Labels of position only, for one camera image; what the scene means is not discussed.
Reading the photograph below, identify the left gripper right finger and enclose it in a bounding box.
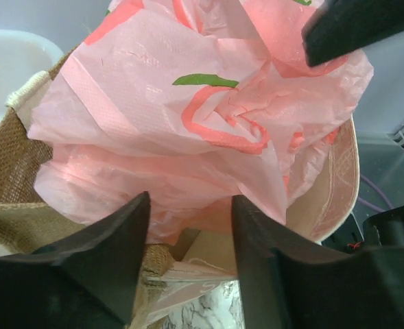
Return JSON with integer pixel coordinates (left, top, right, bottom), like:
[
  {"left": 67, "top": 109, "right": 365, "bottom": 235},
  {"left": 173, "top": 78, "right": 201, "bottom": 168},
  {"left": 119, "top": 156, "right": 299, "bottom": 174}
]
[{"left": 232, "top": 195, "right": 404, "bottom": 328}]

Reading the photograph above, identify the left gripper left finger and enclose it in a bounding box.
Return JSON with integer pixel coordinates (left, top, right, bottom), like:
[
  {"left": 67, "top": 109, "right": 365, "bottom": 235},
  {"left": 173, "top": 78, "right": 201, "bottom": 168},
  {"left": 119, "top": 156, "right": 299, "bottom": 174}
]
[{"left": 0, "top": 192, "right": 151, "bottom": 328}]

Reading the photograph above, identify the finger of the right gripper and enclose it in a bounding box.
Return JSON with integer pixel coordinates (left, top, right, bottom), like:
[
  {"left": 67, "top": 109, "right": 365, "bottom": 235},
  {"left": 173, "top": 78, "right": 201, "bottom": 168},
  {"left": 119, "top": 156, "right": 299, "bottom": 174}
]
[{"left": 302, "top": 0, "right": 404, "bottom": 67}]

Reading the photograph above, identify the brown burlap tote bag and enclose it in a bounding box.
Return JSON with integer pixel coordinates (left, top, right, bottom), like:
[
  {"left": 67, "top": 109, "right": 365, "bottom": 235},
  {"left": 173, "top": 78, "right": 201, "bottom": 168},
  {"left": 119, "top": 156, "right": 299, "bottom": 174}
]
[{"left": 0, "top": 34, "right": 362, "bottom": 329}]

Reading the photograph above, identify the pink plastic grocery bag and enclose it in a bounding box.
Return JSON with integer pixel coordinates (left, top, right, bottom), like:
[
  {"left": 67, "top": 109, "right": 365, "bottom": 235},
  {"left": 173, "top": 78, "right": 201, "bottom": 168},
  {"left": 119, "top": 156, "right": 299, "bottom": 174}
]
[{"left": 28, "top": 1, "right": 374, "bottom": 243}]

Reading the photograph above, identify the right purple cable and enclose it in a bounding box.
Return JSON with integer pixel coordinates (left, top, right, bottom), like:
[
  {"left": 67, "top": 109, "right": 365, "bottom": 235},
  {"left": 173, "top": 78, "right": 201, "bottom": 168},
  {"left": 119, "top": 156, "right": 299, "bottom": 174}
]
[{"left": 357, "top": 130, "right": 404, "bottom": 213}]

